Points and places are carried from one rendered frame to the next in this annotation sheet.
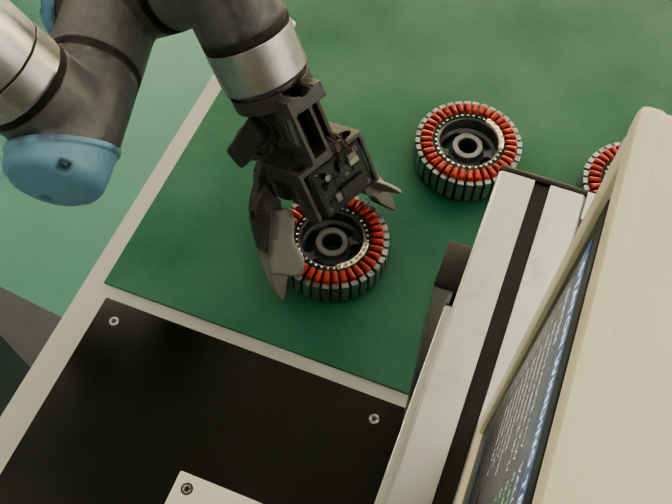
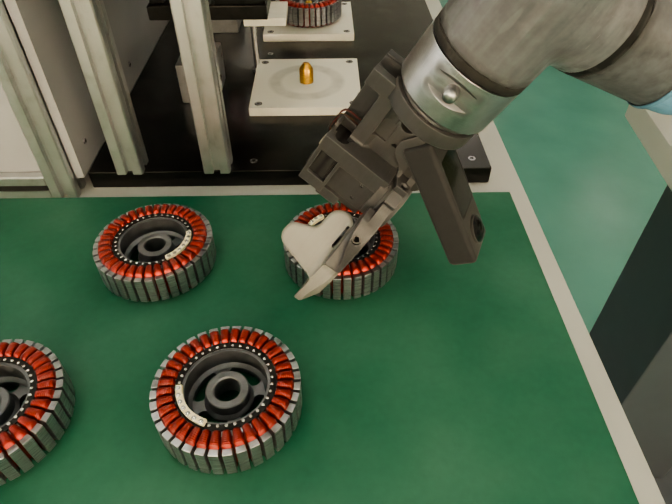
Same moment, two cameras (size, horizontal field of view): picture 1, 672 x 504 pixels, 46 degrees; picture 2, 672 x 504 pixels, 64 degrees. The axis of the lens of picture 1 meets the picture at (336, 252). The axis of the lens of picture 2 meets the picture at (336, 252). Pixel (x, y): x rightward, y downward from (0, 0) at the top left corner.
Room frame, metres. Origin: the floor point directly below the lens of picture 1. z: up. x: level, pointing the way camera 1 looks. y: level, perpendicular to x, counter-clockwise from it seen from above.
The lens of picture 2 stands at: (0.75, -0.15, 1.13)
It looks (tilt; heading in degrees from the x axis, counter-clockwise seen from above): 44 degrees down; 158
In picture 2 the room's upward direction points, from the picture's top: straight up
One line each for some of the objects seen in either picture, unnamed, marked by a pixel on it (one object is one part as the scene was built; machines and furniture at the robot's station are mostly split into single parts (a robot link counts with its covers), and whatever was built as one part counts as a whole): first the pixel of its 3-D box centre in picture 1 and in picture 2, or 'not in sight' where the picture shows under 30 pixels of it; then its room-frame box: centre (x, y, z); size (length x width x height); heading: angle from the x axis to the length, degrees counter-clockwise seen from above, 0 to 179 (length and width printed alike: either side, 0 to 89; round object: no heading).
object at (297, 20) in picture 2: not in sight; (308, 5); (-0.15, 0.18, 0.80); 0.11 x 0.11 x 0.04
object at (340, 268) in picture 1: (332, 245); (340, 247); (0.40, 0.00, 0.77); 0.11 x 0.11 x 0.04
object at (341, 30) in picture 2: not in sight; (309, 20); (-0.15, 0.18, 0.78); 0.15 x 0.15 x 0.01; 69
